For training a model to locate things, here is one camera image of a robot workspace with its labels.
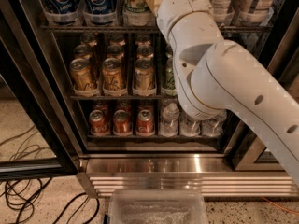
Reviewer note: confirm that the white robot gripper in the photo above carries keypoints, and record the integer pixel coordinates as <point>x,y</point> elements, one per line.
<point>182,5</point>

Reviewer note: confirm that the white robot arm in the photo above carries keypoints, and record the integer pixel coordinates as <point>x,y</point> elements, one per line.
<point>213,74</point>

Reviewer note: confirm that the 7up can left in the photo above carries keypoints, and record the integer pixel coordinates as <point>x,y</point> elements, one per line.
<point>136,6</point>

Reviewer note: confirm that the gold can front right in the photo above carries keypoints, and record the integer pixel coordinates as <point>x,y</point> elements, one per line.
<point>144,75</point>

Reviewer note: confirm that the gold can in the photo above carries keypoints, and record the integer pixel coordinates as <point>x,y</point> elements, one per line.
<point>112,74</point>
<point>144,75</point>
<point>82,74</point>

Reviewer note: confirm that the gold can front middle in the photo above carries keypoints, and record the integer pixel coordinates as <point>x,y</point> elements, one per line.
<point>112,74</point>

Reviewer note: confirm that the green can front left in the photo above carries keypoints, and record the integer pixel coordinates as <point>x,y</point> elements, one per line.
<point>168,79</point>

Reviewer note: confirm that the gold can front left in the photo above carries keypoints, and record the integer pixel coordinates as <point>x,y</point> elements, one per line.
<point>82,74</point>

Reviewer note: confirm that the orange can front right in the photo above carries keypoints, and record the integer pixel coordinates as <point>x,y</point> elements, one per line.
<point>145,122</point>

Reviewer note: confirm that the orange can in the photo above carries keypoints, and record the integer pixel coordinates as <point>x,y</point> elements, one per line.
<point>121,122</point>
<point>98,122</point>
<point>145,122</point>

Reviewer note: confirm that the orange can front middle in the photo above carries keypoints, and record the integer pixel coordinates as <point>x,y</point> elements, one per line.
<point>121,122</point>

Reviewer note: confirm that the orange can front left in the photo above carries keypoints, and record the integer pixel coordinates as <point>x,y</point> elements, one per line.
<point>98,122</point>

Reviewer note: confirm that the open fridge glass door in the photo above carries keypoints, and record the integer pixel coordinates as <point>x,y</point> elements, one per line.
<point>33,69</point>

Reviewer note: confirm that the steel fridge base grille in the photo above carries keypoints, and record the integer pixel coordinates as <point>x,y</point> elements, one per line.
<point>101,175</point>

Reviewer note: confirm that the clear plastic bin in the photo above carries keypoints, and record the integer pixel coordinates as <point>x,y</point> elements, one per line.
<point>157,206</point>

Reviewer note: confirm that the top wire shelf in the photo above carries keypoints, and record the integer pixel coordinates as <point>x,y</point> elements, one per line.
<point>143,29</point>

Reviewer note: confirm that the wire shelf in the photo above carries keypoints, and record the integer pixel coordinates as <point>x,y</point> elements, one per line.
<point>124,97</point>
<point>154,137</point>
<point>143,29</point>

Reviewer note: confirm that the middle wire shelf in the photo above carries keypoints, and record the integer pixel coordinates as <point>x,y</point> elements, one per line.
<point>124,97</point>

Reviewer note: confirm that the bottom wire shelf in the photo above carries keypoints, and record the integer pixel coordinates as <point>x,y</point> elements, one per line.
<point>154,137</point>

